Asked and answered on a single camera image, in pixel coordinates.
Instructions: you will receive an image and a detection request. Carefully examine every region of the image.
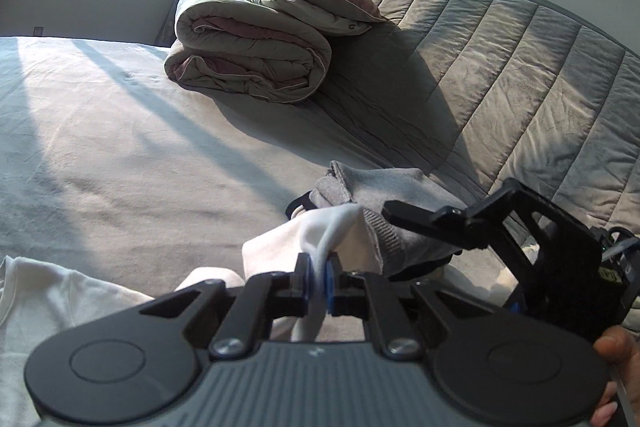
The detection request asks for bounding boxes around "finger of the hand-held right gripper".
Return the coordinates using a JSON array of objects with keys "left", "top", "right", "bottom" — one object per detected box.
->
[{"left": 382, "top": 199, "right": 496, "bottom": 254}]

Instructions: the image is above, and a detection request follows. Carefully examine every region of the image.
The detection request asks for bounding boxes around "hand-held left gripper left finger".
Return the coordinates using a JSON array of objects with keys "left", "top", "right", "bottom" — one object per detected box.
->
[{"left": 135, "top": 252, "right": 316, "bottom": 360}]

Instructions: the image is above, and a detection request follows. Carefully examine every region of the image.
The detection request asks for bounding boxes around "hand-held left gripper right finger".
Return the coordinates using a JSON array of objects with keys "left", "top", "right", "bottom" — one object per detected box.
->
[{"left": 322, "top": 256, "right": 482, "bottom": 360}]

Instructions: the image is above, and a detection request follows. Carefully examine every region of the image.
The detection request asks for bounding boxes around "grey knit sweater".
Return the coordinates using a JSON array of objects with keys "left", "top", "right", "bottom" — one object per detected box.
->
[{"left": 311, "top": 160, "right": 471, "bottom": 279}]

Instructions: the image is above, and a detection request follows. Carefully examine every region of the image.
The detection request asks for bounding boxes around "white shirt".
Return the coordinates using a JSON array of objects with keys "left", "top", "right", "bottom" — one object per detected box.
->
[{"left": 0, "top": 204, "right": 375, "bottom": 427}]

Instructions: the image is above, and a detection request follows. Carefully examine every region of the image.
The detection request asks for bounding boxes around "person's right hand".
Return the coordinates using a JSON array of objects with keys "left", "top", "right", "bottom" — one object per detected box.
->
[{"left": 589, "top": 325, "right": 640, "bottom": 427}]

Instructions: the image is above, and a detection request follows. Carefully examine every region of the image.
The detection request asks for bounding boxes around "black garment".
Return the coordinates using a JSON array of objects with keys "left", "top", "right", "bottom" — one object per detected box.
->
[{"left": 284, "top": 191, "right": 453, "bottom": 284}]

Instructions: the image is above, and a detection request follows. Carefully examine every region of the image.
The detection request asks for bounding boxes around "grey quilted headboard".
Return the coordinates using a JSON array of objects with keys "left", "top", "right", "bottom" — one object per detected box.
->
[{"left": 327, "top": 0, "right": 640, "bottom": 270}]

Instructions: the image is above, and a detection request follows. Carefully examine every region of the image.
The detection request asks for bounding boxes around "bed with grey sheet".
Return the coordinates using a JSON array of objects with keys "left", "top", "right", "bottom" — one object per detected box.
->
[{"left": 0, "top": 34, "right": 640, "bottom": 427}]

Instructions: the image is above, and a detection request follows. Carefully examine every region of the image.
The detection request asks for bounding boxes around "folded grey duvet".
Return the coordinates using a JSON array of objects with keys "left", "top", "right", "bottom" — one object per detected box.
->
[{"left": 163, "top": 0, "right": 334, "bottom": 106}]

